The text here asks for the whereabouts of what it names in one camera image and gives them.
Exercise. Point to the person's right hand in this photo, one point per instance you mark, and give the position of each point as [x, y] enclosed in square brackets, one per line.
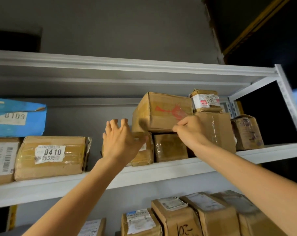
[192, 132]

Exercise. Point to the person's left hand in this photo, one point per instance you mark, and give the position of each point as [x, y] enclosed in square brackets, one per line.
[121, 145]

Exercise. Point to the brown box red stamp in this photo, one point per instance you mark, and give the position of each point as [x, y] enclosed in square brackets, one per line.
[148, 113]

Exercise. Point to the taped brown parcel 0410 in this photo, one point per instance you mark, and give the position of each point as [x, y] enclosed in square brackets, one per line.
[74, 159]

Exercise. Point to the white metal shelf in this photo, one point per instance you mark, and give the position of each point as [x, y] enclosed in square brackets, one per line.
[65, 184]

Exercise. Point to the brown box handwritten white label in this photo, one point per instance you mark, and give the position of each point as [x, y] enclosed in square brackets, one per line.
[3, 157]

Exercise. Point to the person's right forearm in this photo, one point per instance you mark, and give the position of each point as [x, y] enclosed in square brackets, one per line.
[256, 184]

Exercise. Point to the person's left forearm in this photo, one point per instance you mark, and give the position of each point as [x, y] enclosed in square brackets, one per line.
[77, 201]

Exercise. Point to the small taped box 0461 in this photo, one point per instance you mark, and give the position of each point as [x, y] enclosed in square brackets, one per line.
[170, 147]

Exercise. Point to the taped brown parcel 0038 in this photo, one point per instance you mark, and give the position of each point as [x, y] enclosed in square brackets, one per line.
[146, 157]

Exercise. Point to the plain tall brown box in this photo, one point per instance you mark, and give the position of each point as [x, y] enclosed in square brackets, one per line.
[222, 132]

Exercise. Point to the small box white red label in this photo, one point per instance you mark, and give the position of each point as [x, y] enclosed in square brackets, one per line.
[207, 100]

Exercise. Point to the small dark taped box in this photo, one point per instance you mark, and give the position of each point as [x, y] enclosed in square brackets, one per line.
[246, 132]

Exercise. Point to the box with handwritten label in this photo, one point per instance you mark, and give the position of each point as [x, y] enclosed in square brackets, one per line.
[212, 216]

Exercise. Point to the small cardboard box white label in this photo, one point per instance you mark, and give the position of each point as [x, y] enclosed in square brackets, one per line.
[94, 228]

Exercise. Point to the cardboard box with black handwriting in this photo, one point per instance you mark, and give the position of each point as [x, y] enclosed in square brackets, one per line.
[173, 218]

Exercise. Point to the large dusty cardboard box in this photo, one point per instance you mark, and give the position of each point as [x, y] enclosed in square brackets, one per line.
[249, 218]

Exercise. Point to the yellow ceiling beam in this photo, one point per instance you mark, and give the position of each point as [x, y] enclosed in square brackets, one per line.
[256, 27]

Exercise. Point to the yellow sticker strip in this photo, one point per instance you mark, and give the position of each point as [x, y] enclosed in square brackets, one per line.
[12, 217]

